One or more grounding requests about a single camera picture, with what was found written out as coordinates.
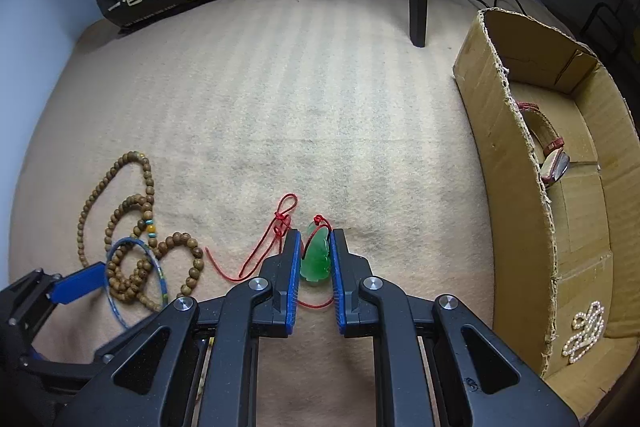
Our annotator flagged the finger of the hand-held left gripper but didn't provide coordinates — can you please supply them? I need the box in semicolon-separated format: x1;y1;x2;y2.
20;341;123;395
0;262;109;325

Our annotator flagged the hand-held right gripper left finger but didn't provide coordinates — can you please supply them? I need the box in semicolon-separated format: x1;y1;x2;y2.
52;229;303;427

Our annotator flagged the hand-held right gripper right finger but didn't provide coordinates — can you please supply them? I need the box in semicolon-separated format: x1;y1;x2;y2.
331;229;582;427

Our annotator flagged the green jade pendant red cord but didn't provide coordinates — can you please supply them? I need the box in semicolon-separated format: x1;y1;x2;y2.
205;193;335;311

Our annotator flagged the cardboard box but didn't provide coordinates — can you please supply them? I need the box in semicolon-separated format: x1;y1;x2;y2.
452;8;640;381

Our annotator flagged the blue bangle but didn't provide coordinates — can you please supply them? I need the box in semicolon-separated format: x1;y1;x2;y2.
103;236;169;329

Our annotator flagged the beige blanket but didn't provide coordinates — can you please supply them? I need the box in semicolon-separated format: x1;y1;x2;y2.
7;0;557;427

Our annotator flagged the large wooden bead bracelet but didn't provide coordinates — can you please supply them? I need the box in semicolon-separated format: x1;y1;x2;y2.
104;231;205;311

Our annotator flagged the long wooden bead necklace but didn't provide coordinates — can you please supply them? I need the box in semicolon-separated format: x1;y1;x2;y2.
76;150;159;269

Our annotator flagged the white pearl necklace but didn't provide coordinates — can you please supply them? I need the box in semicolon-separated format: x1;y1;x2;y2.
562;300;606;364

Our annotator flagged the red strap watch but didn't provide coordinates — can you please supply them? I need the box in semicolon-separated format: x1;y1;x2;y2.
514;101;572;186

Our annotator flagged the black metal frame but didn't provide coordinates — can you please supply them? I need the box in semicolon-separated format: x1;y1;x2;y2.
581;0;637;58

